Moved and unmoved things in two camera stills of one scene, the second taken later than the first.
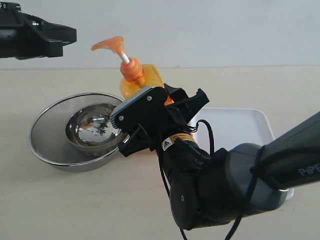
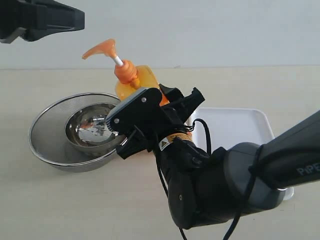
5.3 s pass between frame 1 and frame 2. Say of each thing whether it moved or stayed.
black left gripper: moved
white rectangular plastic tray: stayed
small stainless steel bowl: stayed
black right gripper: stayed
